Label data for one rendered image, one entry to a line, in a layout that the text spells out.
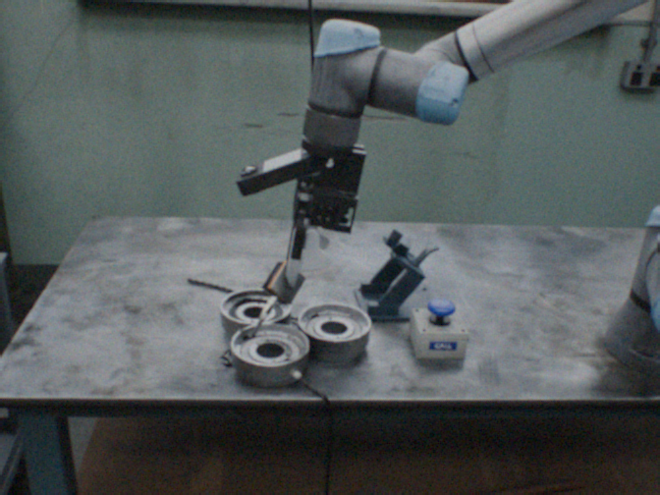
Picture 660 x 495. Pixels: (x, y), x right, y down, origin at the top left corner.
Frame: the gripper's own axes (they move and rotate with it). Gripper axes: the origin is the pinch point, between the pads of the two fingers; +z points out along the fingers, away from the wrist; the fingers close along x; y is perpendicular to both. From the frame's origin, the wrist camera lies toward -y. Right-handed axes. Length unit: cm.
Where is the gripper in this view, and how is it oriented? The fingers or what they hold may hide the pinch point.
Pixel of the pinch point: (289, 270)
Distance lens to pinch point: 100.0
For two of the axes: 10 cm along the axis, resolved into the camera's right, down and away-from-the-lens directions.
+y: 9.8, 1.5, 1.3
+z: -1.9, 8.9, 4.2
